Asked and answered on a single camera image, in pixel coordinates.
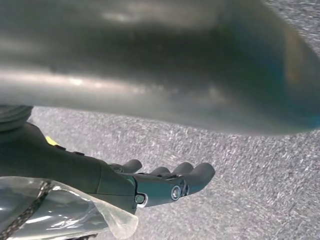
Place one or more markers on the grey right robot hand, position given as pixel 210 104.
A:
pixel 62 172

